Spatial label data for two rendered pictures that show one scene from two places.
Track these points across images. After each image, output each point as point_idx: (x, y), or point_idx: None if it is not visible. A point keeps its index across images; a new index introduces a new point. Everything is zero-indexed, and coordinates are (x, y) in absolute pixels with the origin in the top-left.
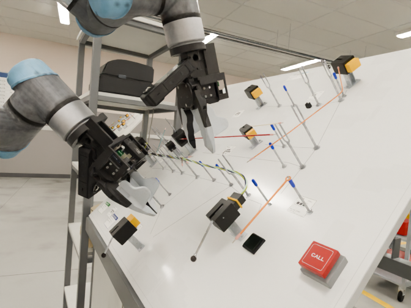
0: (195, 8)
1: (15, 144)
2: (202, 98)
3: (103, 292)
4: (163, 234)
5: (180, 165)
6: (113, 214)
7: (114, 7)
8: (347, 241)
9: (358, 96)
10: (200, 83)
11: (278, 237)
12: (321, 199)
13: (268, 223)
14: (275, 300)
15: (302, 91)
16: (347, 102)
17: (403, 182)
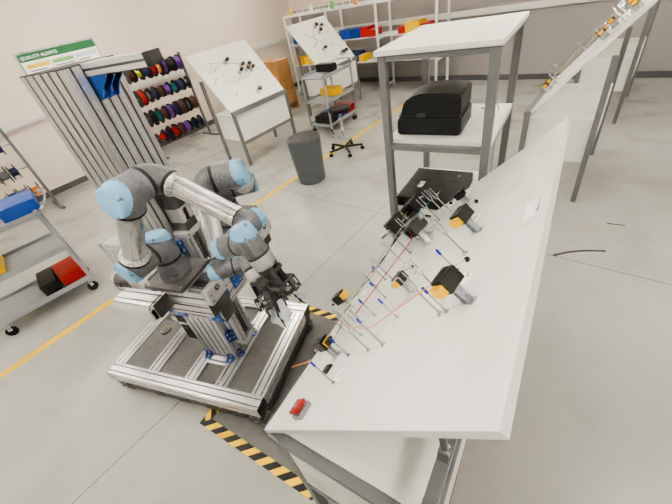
0: (251, 258)
1: None
2: (271, 299)
3: None
4: (354, 313)
5: (415, 250)
6: (384, 260)
7: (222, 259)
8: (310, 413)
9: (438, 326)
10: (271, 290)
11: (326, 378)
12: (338, 383)
13: (336, 366)
14: None
15: (485, 251)
16: (433, 323)
17: (329, 421)
